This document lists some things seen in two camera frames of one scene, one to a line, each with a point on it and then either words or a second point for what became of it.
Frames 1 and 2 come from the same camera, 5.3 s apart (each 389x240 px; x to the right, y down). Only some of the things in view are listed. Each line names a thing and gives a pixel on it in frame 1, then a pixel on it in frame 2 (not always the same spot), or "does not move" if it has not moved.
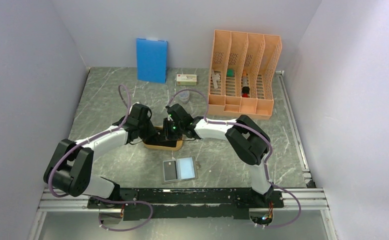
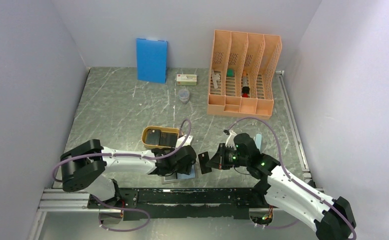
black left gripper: [150, 131] to [185, 169]
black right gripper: [167, 121] to [218, 160]
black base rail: [147, 203] does not move
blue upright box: [152, 60] does not move
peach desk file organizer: [244, 70] does not move
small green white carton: [186, 79] does not move
